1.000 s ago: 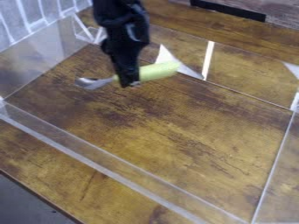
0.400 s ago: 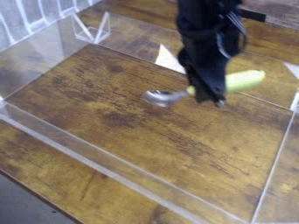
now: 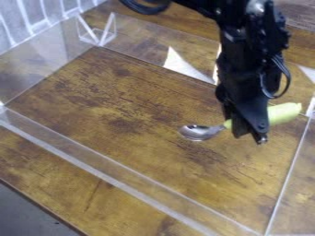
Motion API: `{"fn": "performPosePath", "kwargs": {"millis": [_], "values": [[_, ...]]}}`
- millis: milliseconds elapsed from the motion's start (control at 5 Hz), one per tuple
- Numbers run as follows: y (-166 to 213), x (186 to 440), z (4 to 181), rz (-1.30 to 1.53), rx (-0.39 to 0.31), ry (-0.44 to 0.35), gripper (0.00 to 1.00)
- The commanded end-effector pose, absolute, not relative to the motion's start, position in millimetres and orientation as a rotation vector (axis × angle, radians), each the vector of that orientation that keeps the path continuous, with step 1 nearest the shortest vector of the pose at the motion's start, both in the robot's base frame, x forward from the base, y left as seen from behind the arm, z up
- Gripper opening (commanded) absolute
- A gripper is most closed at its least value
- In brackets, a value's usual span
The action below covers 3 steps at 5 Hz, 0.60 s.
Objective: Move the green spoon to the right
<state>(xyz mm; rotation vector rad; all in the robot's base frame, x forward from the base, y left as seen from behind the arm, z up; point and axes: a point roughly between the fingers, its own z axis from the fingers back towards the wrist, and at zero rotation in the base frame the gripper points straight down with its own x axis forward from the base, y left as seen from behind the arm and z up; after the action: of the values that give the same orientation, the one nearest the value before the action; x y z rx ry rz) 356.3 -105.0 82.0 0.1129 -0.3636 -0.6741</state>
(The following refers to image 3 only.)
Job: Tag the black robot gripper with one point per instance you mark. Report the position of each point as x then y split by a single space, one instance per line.
249 69

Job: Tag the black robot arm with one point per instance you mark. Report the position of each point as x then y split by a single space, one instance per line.
241 14

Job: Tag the green handled metal spoon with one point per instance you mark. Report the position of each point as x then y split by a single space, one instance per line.
280 114

